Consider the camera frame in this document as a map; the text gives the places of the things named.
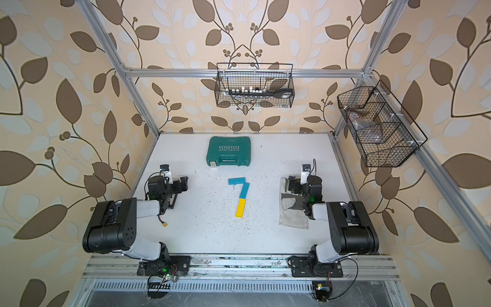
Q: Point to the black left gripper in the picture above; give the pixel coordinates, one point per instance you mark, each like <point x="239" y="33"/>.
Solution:
<point x="178" y="184"/>

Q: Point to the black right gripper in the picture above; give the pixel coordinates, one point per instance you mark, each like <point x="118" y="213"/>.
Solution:
<point x="296" y="190"/>

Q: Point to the long teal building block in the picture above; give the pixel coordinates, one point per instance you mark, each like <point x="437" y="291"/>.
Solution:
<point x="244" y="190"/>

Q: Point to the short teal building block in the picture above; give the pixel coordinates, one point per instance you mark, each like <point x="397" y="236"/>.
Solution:
<point x="237" y="181"/>

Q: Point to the yellow building block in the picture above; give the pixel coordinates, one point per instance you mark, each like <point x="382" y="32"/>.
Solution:
<point x="240" y="208"/>

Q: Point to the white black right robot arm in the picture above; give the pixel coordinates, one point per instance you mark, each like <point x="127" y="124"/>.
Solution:
<point x="351" y="231"/>

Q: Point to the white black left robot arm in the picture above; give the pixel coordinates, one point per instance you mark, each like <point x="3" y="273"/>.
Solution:
<point x="113" y="225"/>

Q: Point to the grey work glove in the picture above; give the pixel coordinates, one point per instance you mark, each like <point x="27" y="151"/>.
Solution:
<point x="291" y="208"/>

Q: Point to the green plastic tool case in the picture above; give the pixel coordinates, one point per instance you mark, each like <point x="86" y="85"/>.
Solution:
<point x="228" y="151"/>

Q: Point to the plastic bag in basket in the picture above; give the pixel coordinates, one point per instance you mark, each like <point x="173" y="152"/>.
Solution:
<point x="366" y="131"/>

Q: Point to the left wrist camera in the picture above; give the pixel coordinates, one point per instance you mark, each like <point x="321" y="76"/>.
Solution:
<point x="167" y="170"/>

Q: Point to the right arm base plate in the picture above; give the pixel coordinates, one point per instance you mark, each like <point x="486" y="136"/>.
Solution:
<point x="316" y="266"/>

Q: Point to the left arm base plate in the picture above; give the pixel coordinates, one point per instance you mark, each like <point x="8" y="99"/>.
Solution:
<point x="175" y="265"/>

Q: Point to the aluminium front rail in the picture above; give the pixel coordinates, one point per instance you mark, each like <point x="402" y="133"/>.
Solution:
<point x="249" y="267"/>

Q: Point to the black wire basket right wall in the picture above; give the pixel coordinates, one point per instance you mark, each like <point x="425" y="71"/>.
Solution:
<point x="402" y="136"/>

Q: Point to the black wire basket wall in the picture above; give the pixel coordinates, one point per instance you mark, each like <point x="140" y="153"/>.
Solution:
<point x="268" y="76"/>
<point x="402" y="136"/>

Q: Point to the socket set rail in basket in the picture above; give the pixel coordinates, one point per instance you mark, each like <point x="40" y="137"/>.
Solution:
<point x="255" y="93"/>

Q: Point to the black wire basket back wall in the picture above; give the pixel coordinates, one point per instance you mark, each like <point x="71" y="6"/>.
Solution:
<point x="268" y="76"/>

